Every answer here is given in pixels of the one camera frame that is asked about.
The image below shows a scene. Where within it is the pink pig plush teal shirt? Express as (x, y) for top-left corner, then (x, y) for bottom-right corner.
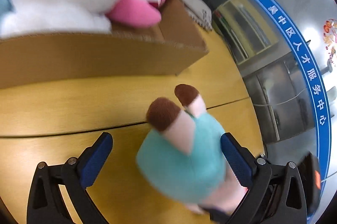
(136, 84), (247, 215)

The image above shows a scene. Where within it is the light blue plush toy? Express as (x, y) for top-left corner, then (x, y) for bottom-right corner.
(0, 0), (13, 19)

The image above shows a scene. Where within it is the brown cardboard box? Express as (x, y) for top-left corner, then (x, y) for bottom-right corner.
(1, 0), (209, 89)

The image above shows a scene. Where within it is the grey patterned cloth bag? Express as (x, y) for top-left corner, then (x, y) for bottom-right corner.
(181, 0), (213, 31)

